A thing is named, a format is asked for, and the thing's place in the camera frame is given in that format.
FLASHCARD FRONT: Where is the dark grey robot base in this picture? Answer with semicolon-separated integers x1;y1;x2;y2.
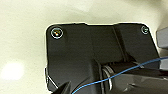
44;22;168;94

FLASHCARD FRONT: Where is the thin blue cable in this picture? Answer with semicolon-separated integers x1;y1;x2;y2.
71;57;168;94

